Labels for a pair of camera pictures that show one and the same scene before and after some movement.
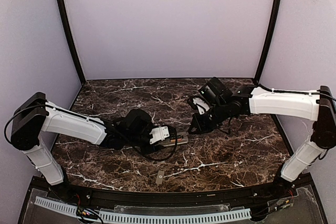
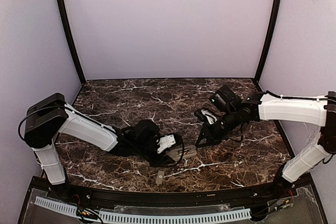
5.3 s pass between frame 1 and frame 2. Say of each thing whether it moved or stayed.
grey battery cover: stayed
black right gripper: moved
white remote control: moved
